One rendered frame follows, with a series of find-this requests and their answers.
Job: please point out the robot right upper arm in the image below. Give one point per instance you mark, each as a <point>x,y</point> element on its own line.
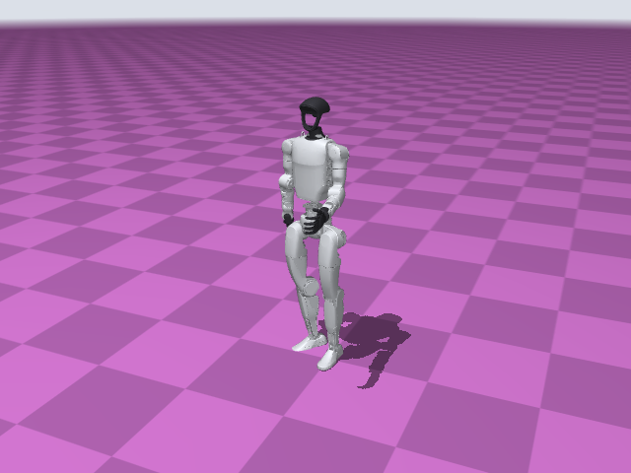
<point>286,180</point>

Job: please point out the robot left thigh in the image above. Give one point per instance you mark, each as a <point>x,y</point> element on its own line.
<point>329,261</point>

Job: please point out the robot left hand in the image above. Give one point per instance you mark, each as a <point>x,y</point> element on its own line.
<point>321,217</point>

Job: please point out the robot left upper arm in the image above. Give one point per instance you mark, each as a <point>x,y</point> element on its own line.
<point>339,156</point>

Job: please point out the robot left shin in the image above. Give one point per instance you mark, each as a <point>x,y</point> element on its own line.
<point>333,314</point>

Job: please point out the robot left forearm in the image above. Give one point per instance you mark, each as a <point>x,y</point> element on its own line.
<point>334,202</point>

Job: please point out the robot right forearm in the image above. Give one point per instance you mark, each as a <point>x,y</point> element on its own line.
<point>287,201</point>

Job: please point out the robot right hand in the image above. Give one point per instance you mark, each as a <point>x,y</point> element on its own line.
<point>288,220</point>

